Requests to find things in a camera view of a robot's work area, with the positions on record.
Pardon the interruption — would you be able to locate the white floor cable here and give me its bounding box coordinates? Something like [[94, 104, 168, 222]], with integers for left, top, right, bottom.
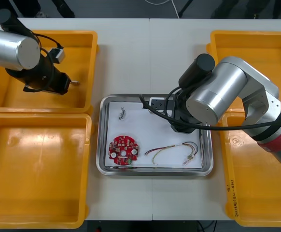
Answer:
[[144, 0, 181, 19]]

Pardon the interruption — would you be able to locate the steel tray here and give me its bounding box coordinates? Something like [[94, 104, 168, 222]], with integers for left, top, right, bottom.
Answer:
[[96, 93, 214, 177]]

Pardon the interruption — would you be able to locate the yellow-orange bin with handwriting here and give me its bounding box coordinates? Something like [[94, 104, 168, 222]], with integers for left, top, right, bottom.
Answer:
[[216, 112, 281, 229]]

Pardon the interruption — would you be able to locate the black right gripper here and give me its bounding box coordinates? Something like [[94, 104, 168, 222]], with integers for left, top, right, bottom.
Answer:
[[170, 95, 201, 133]]

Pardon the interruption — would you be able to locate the black stand leg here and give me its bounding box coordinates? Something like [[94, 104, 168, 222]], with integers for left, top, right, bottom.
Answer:
[[179, 0, 195, 17]]

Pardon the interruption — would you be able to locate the red green-yellow wire harness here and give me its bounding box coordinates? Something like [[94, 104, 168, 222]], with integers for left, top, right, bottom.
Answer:
[[144, 142, 199, 166]]

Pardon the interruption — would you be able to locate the yellow-orange plastic bin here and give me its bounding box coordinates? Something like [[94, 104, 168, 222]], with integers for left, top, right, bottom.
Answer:
[[207, 30, 281, 114], [0, 112, 94, 230], [0, 29, 100, 114]]

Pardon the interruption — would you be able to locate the white paper sheet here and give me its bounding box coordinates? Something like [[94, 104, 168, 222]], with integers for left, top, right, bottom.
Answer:
[[105, 101, 203, 169]]

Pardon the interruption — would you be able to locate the round red circuit board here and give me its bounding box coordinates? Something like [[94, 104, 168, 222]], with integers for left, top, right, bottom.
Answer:
[[108, 135, 141, 166]]

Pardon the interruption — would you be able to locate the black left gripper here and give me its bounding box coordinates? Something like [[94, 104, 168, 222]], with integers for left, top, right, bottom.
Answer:
[[38, 60, 71, 95]]

